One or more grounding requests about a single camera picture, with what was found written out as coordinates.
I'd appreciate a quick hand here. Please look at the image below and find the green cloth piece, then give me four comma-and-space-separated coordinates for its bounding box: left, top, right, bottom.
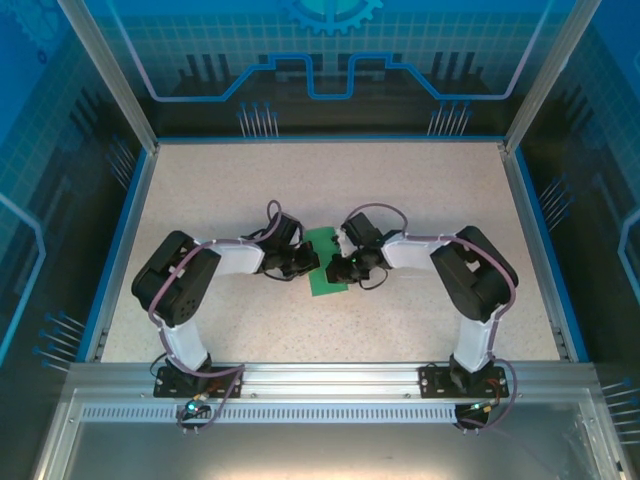
304, 225, 351, 297

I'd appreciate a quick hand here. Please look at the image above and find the slotted metal strip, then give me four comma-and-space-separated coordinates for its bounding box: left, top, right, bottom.
79, 405, 464, 424

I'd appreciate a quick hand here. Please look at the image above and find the left connector board green light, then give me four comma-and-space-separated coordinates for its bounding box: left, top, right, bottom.
180, 397, 211, 420

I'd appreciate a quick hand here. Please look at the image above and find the aluminium mounting rail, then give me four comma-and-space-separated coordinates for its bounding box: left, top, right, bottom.
67, 360, 599, 401

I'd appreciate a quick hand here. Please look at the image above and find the aluminium back rail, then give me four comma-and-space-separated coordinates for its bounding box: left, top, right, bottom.
155, 133, 506, 147

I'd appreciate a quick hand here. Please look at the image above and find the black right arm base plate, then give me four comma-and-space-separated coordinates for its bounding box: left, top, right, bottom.
418, 363, 511, 400

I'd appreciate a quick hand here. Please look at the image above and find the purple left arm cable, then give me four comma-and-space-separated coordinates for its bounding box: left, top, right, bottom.
148, 199, 286, 435

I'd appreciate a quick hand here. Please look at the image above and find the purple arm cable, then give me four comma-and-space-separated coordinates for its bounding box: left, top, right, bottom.
349, 202, 521, 432
148, 199, 286, 435

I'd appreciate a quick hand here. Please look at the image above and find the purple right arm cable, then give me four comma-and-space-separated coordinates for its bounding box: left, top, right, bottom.
349, 202, 521, 432

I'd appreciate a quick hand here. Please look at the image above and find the aluminium side rail blue trim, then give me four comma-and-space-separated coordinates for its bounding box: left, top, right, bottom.
499, 142, 590, 364
83, 144, 162, 364

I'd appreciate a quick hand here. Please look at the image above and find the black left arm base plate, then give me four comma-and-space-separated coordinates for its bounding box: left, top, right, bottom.
153, 364, 245, 400

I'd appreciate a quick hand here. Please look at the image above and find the aluminium frame post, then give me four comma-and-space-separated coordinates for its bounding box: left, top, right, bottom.
56, 0, 161, 156
502, 0, 604, 154

